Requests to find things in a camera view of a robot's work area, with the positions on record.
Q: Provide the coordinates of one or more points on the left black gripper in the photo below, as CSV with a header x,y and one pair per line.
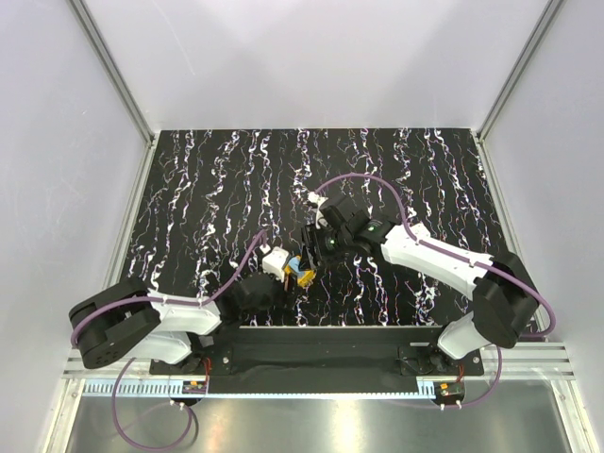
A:
x,y
294,287

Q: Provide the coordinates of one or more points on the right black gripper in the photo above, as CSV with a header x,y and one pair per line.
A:
x,y
312,237

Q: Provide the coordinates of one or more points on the yellow socket block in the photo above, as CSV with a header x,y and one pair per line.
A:
x,y
307,278

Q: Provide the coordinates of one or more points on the light blue plug adapter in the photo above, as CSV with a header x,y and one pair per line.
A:
x,y
293,267

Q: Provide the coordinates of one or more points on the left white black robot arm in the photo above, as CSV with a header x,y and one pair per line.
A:
x,y
130,320

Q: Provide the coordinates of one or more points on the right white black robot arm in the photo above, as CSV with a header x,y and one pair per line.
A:
x,y
503,295

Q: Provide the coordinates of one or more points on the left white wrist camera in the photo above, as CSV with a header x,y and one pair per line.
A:
x,y
274,261

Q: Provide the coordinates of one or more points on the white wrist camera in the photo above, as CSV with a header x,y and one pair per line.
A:
x,y
314,202
274,261

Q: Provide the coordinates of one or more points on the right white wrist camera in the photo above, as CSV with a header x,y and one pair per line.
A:
x,y
314,202

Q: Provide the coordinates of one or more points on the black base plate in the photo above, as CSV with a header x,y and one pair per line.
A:
x,y
310,362

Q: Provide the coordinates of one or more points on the left aluminium frame post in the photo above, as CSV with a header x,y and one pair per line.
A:
x,y
101,49

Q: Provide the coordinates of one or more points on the aluminium frame post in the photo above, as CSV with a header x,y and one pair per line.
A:
x,y
535,39
101,49

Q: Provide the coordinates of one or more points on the right aluminium frame post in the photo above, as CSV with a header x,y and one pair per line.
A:
x,y
535,39

